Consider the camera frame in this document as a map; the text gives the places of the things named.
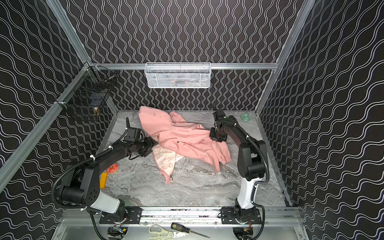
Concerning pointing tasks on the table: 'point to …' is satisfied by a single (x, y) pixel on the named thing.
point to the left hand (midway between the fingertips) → (161, 145)
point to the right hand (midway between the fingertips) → (215, 139)
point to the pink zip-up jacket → (177, 138)
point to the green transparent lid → (245, 116)
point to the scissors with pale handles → (158, 232)
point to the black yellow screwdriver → (180, 227)
